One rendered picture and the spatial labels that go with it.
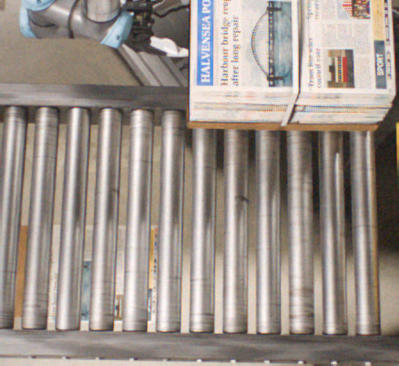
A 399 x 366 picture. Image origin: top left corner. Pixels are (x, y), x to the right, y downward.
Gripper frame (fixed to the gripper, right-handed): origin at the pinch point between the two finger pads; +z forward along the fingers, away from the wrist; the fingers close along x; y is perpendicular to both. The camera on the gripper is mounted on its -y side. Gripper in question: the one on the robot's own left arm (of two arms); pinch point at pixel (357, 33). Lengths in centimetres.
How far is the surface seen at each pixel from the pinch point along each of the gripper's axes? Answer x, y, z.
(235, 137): 23.7, 0.3, 26.0
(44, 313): 59, -1, 63
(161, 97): 15.3, 0.4, 41.1
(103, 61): -25, -79, 61
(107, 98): 16, 0, 52
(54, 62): -25, -79, 76
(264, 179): 32.3, 0.1, 20.3
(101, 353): 67, 0, 51
